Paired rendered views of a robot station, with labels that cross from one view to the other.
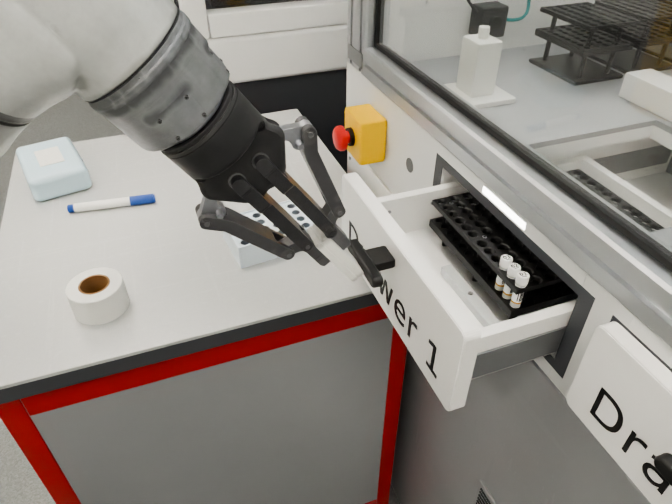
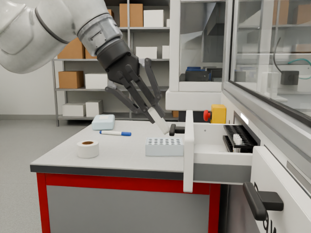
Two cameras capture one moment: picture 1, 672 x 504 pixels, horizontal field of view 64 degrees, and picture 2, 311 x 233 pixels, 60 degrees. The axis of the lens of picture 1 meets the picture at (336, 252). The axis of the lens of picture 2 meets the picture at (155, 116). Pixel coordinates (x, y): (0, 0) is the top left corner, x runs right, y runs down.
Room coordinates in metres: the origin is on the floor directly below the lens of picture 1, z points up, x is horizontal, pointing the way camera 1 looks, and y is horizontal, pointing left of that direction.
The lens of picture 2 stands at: (-0.13, -0.28, 1.07)
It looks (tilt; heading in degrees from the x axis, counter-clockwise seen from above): 12 degrees down; 27
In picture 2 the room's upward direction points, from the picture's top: straight up
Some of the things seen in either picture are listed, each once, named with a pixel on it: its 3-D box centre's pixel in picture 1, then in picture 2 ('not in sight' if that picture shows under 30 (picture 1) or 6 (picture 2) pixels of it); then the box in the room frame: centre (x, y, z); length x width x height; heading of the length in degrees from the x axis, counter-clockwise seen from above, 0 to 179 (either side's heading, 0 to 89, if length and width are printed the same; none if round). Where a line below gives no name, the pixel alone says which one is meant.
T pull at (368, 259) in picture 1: (374, 259); (177, 130); (0.44, -0.04, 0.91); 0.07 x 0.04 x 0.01; 20
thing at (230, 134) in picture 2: (477, 240); (232, 134); (0.48, -0.16, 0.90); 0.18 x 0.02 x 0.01; 20
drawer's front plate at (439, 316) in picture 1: (395, 276); (189, 143); (0.45, -0.07, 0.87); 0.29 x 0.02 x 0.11; 20
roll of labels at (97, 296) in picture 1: (98, 295); (88, 148); (0.52, 0.31, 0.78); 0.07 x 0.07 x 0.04
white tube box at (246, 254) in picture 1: (269, 231); (164, 146); (0.66, 0.10, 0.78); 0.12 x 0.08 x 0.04; 116
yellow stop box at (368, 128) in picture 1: (362, 134); (217, 115); (0.79, -0.04, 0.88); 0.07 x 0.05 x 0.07; 20
